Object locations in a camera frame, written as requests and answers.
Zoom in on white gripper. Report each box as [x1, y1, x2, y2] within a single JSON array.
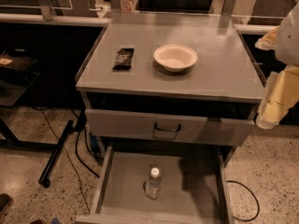
[[255, 4, 299, 129]]

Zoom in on dark side table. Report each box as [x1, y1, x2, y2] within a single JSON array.
[[0, 49, 39, 107]]

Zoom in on black floor cable left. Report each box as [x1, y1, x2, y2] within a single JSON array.
[[31, 105, 104, 215]]

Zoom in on white paper bowl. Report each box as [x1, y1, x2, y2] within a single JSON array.
[[153, 44, 198, 73]]

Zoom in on dark snack bar wrapper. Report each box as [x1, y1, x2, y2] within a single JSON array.
[[113, 48, 135, 71]]

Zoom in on black floor cable right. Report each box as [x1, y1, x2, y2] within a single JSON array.
[[226, 180, 261, 223]]

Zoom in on open grey middle drawer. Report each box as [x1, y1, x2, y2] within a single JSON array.
[[75, 147, 234, 224]]

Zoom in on black floor cable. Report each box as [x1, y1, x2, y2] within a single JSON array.
[[226, 180, 261, 223], [31, 105, 104, 215]]

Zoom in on black stand leg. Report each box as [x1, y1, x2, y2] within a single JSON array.
[[38, 120, 73, 189]]

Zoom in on clear plastic water bottle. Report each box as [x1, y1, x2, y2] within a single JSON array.
[[144, 167, 162, 200]]

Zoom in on grey top drawer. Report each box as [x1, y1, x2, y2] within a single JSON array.
[[85, 109, 254, 147]]

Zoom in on grey cabinet counter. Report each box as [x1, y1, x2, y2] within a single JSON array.
[[77, 13, 263, 104]]

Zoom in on black drawer handle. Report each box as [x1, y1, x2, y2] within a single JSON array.
[[153, 122, 181, 133]]

